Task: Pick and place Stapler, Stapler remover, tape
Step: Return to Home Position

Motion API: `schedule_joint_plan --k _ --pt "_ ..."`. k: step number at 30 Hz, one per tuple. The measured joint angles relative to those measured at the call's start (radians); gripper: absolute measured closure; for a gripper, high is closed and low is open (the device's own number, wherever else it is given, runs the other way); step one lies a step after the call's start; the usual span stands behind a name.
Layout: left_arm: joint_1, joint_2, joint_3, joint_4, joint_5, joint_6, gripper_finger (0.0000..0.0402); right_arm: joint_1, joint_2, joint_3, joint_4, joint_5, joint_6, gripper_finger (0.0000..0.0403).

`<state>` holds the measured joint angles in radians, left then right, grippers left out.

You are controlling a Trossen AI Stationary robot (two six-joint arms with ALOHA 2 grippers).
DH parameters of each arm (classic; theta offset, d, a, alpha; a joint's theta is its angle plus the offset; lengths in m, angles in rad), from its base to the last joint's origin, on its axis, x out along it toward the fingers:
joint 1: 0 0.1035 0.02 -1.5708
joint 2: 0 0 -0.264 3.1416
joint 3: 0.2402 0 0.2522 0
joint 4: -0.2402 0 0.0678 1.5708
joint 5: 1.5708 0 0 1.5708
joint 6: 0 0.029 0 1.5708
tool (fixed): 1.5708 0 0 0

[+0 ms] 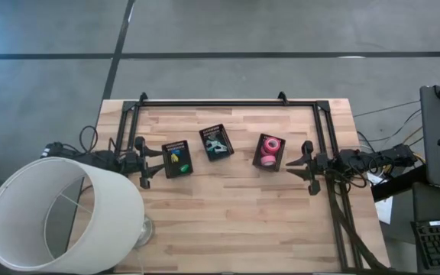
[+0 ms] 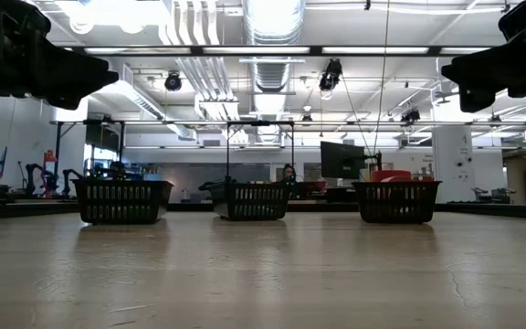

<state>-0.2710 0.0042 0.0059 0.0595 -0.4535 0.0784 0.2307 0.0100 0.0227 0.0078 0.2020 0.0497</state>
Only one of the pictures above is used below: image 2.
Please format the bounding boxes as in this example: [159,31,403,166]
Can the black overhead light bar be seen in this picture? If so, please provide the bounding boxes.
[59,44,513,58]

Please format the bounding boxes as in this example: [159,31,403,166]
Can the black round ceiling lamp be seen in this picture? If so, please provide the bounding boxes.
[163,70,184,92]

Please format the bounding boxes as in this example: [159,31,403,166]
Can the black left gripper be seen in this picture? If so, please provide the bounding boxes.
[0,0,121,111]

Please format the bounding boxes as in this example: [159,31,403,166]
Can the black computer monitor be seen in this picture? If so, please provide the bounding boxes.
[320,141,367,180]

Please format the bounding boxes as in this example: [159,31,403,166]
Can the black background rig frame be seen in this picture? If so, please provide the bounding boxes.
[51,119,127,184]
[225,120,296,184]

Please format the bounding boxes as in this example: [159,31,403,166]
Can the black overhead camera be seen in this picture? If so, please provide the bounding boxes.
[318,58,343,92]

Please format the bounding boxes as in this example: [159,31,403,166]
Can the thin hanging cable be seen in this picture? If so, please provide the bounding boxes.
[371,0,391,156]

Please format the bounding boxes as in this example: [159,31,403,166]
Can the black plastic slotted basket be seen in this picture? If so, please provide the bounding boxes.
[210,181,291,222]
[352,180,443,225]
[71,178,175,225]

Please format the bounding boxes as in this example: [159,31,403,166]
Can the person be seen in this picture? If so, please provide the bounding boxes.
[281,163,298,184]
[107,160,130,180]

